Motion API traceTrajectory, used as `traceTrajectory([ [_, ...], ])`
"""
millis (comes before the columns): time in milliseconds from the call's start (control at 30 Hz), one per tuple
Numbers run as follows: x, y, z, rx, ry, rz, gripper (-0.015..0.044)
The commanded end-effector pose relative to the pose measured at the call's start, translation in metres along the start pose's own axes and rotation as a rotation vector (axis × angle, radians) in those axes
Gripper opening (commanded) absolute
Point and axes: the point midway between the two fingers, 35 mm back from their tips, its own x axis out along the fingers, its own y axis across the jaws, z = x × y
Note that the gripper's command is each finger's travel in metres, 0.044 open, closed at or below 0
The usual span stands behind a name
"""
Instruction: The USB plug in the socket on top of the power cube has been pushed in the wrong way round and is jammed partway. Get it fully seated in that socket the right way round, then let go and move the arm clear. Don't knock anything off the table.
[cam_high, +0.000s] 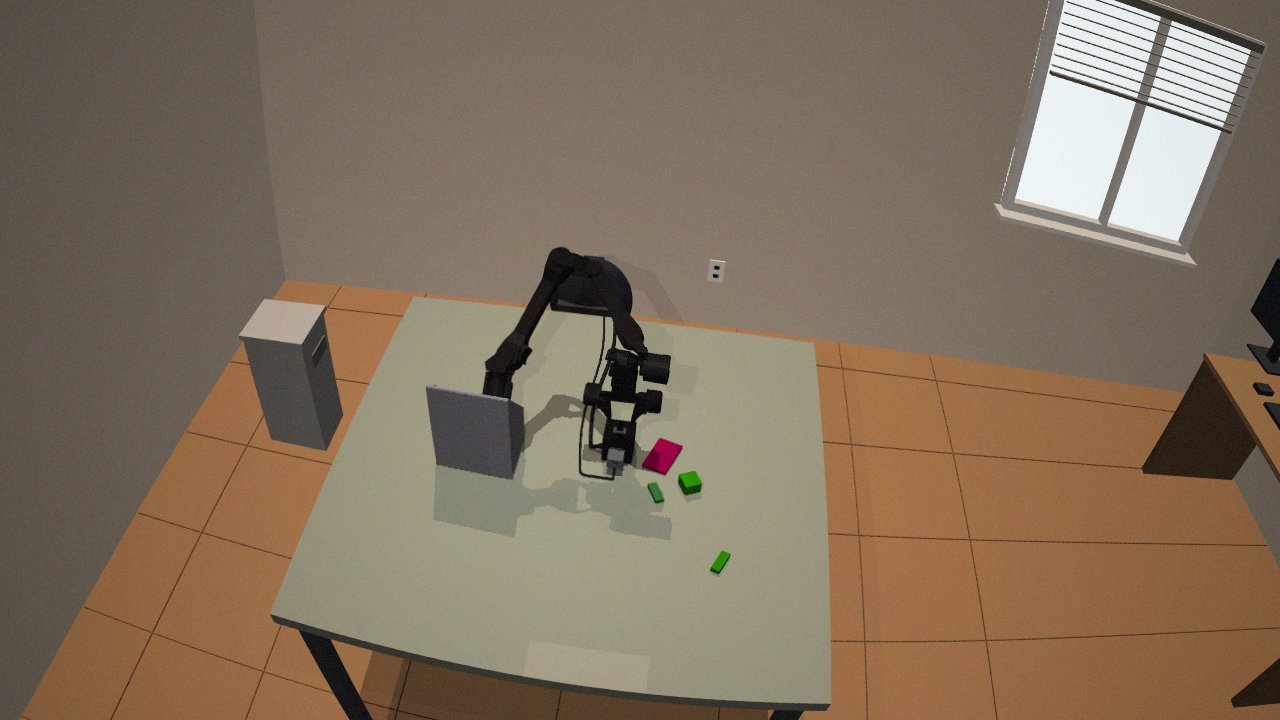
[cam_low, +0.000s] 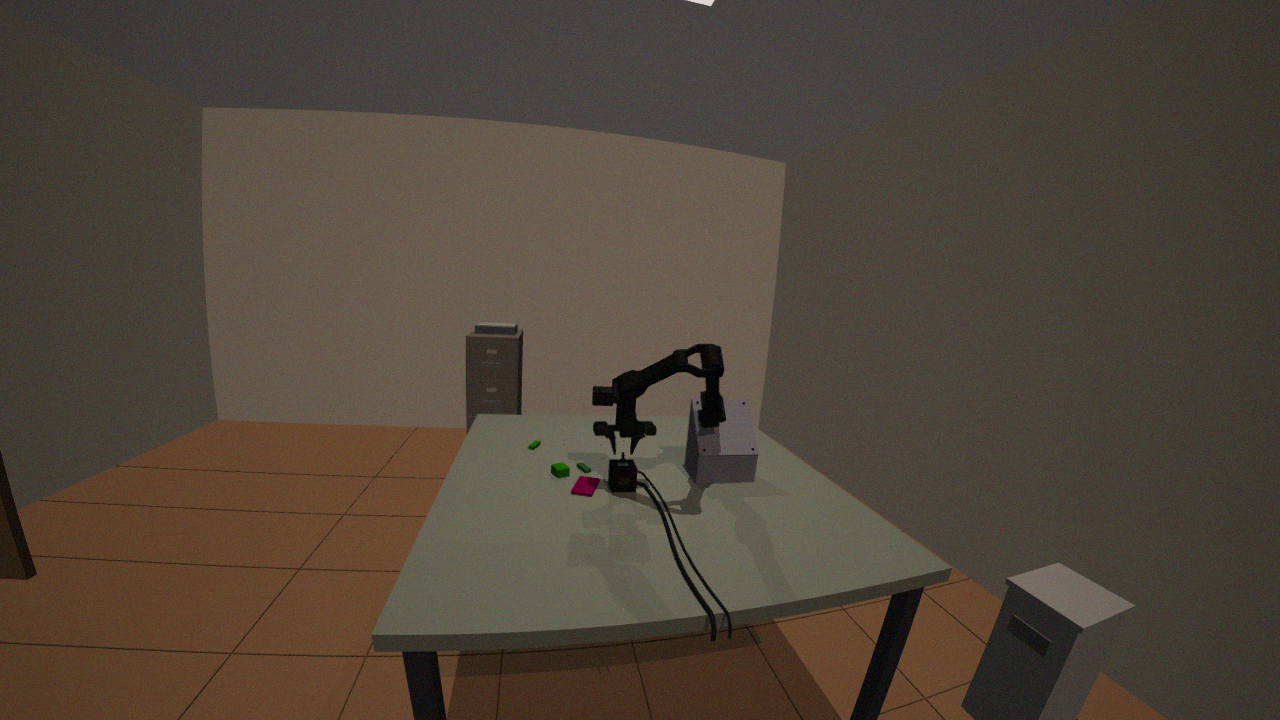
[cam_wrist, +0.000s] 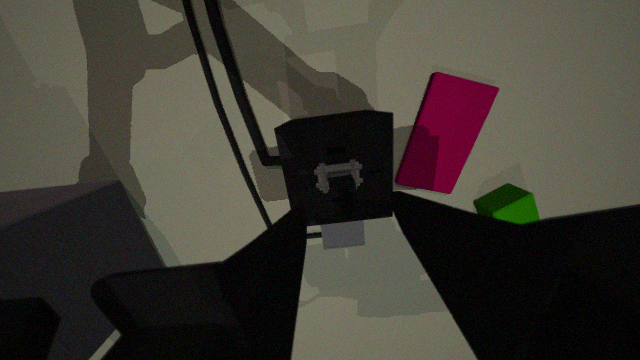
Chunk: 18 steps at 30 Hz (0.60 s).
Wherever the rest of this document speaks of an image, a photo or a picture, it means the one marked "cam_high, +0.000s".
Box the magenta rectangular block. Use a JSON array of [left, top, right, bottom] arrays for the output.
[[643, 438, 684, 475]]

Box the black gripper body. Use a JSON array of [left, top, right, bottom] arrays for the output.
[[582, 375, 663, 414]]

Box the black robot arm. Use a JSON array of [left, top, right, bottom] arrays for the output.
[[483, 247, 671, 400]]

